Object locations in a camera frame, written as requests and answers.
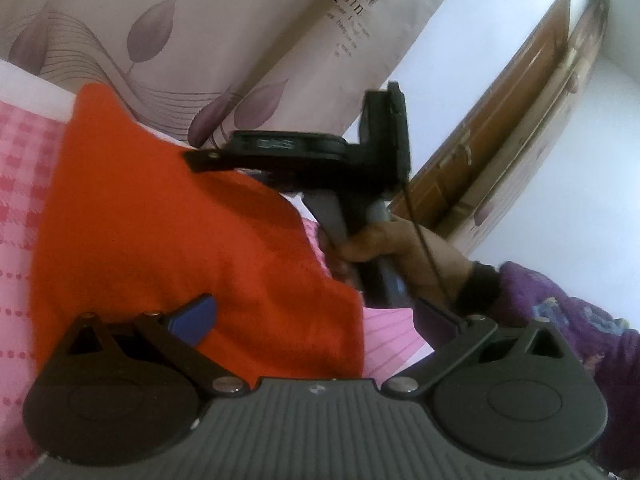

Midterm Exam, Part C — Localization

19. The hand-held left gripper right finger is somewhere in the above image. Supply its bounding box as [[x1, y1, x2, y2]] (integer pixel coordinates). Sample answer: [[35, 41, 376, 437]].
[[382, 296, 569, 402]]

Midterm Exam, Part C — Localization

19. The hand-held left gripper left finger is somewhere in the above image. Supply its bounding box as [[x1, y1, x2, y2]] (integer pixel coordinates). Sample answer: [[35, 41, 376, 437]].
[[61, 294, 248, 399]]

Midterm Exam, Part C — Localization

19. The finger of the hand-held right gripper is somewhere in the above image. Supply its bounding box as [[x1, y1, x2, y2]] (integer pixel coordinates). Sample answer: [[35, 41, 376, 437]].
[[184, 147, 227, 174]]

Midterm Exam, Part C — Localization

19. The red sweater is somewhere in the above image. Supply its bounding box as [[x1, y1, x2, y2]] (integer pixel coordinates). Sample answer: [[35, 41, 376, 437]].
[[30, 82, 368, 381]]

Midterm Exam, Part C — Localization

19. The person's right hand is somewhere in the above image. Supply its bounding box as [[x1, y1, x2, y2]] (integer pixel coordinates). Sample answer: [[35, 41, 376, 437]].
[[319, 217, 476, 312]]

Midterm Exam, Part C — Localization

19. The black wristband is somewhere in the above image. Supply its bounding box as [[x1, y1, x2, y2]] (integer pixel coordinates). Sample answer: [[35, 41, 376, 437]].
[[454, 260, 502, 317]]

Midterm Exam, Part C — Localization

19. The pink checked bedsheet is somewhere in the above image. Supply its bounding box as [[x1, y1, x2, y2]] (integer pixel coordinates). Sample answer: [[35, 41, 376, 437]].
[[0, 59, 436, 466]]

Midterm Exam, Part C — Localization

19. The brown wooden door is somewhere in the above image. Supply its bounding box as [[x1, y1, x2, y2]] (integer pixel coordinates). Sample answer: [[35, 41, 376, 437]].
[[387, 0, 573, 241]]

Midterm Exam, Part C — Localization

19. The thin black cable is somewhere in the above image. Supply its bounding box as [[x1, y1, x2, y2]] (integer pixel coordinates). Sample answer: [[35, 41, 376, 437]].
[[397, 172, 453, 308]]

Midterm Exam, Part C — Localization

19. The brass door handle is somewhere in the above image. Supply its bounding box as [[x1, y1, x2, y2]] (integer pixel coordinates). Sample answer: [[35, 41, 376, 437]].
[[439, 136, 477, 168]]

